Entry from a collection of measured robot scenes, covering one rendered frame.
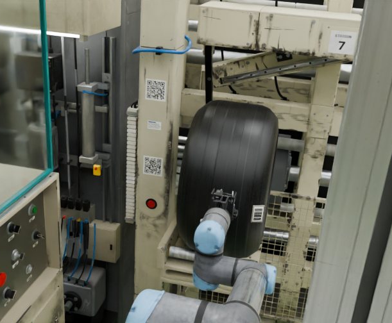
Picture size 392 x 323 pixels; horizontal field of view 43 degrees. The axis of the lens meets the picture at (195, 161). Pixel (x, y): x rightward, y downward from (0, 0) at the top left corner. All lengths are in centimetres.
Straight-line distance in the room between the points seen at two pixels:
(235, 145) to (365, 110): 135
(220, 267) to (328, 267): 100
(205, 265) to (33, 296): 66
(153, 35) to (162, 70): 12
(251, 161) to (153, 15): 58
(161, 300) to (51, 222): 87
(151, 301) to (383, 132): 73
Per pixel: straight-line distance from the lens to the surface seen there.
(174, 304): 95
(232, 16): 191
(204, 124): 167
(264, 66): 206
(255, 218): 163
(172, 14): 169
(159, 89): 174
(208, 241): 126
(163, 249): 186
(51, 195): 170
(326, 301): 33
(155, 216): 193
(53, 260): 184
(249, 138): 163
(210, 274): 132
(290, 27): 189
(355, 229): 30
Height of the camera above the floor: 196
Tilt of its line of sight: 23 degrees down
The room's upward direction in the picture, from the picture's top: 4 degrees clockwise
